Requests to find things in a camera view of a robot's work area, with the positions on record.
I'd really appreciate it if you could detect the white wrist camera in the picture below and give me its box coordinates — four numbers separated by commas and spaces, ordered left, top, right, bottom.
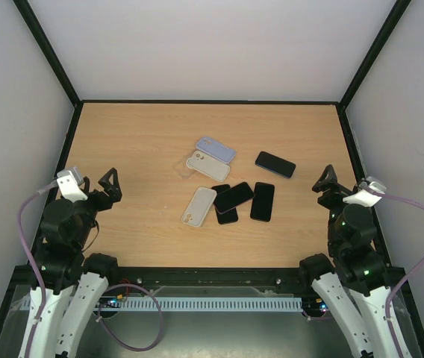
343, 176, 387, 207
56, 166, 87, 202

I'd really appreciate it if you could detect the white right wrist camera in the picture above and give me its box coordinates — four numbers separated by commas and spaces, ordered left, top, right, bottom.
343, 176, 387, 207

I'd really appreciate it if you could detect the black phone blue edge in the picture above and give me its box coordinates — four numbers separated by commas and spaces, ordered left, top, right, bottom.
255, 151, 296, 179

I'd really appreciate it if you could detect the clear magsafe phone case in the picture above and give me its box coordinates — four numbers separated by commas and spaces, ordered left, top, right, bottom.
172, 152, 195, 179

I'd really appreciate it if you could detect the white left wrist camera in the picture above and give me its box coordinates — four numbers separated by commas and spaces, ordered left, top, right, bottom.
56, 166, 87, 202

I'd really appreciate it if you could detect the lilac phone case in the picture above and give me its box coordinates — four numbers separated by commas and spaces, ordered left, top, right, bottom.
196, 136, 236, 164

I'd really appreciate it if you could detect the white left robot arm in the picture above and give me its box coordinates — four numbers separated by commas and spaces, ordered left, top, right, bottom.
19, 167, 122, 357

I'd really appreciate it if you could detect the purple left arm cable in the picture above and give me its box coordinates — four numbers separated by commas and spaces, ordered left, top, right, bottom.
17, 181, 62, 358

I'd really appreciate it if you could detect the black phone purple edge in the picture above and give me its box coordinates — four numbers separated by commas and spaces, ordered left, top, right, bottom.
212, 182, 255, 214

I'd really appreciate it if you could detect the light blue cable duct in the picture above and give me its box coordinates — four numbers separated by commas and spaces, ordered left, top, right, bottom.
102, 296, 302, 313

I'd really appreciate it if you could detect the black enclosure frame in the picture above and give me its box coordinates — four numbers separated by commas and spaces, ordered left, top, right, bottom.
0, 0, 424, 358

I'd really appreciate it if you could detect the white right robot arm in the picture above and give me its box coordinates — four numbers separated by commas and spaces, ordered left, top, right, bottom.
299, 165, 411, 357

